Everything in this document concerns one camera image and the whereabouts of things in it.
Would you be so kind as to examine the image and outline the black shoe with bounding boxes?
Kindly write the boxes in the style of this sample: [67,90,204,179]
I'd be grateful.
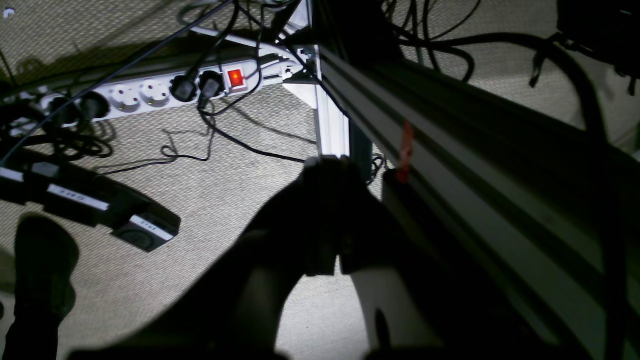
[2,215,79,360]

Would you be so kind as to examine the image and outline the black thick cable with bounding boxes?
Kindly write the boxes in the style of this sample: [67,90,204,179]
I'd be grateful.
[385,0,608,136]

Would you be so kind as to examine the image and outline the aluminium table frame profile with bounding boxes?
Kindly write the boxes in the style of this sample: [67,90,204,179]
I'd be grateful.
[282,0,640,360]

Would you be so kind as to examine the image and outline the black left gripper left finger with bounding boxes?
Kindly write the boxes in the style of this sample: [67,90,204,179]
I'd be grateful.
[70,160,346,360]

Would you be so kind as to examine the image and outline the black thin cable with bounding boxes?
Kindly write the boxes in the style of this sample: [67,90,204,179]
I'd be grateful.
[95,0,321,176]

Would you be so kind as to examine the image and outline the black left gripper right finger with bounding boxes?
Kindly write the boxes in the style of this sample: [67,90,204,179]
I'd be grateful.
[340,156,590,360]

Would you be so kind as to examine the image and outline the white power strip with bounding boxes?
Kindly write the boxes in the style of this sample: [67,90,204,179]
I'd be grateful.
[10,58,301,123]

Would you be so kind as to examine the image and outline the black power adapter bricks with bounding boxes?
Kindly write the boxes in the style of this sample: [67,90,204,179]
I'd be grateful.
[0,150,181,252]

